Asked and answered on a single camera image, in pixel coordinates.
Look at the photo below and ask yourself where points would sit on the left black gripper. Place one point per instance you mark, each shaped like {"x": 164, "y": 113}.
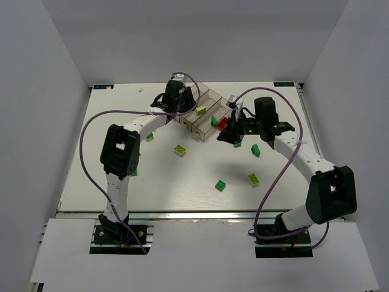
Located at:
{"x": 185, "y": 99}

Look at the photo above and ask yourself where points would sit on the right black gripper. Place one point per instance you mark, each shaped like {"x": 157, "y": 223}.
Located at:
{"x": 237, "y": 129}

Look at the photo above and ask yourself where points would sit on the red square lego brick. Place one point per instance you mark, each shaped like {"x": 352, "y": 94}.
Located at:
{"x": 222, "y": 123}

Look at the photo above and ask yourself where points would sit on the lime curved lego brick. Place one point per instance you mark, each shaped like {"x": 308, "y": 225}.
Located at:
{"x": 200, "y": 110}

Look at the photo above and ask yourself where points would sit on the green sloped lego brick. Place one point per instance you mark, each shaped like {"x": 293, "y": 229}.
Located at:
{"x": 214, "y": 121}

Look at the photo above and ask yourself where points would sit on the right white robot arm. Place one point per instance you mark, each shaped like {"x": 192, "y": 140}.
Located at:
{"x": 332, "y": 189}

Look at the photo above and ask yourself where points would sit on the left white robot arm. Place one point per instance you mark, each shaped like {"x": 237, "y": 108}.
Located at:
{"x": 120, "y": 153}

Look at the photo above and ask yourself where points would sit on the far clear plastic bin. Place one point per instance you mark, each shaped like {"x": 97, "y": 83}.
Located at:
{"x": 198, "y": 90}

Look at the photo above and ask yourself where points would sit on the near clear plastic bin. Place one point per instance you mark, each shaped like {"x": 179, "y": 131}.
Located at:
{"x": 202, "y": 127}

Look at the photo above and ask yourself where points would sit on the green lego brick right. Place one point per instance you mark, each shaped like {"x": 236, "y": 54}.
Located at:
{"x": 255, "y": 150}

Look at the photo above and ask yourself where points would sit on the lime lego brick centre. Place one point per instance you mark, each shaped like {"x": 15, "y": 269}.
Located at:
{"x": 180, "y": 150}

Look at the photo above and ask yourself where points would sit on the green and lime lego stack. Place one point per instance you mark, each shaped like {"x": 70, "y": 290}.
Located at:
{"x": 150, "y": 137}

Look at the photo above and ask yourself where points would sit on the lime lego brick right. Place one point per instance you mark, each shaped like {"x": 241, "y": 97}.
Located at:
{"x": 253, "y": 180}

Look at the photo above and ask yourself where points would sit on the green lego brick bottom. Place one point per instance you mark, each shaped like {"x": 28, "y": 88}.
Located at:
{"x": 220, "y": 185}

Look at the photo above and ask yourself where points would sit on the right blue label sticker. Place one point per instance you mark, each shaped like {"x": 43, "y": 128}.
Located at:
{"x": 284, "y": 84}

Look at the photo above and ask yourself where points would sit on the blue label sticker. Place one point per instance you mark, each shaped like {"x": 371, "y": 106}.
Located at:
{"x": 284, "y": 84}
{"x": 103, "y": 86}

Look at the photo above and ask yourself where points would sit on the left blue label sticker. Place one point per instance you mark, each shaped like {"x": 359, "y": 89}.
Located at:
{"x": 103, "y": 86}

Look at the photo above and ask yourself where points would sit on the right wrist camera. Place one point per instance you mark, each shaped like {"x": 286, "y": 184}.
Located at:
{"x": 235, "y": 104}

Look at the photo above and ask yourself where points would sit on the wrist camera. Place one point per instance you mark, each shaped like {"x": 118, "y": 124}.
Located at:
{"x": 179, "y": 77}
{"x": 235, "y": 104}

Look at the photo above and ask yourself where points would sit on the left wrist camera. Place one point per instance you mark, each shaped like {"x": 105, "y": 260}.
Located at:
{"x": 179, "y": 77}

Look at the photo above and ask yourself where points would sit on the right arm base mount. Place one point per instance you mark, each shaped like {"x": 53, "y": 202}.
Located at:
{"x": 296, "y": 246}

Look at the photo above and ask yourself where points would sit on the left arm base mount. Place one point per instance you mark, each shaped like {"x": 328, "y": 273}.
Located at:
{"x": 112, "y": 238}

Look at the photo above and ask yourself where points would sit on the aluminium front rail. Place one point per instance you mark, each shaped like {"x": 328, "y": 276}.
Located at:
{"x": 187, "y": 215}

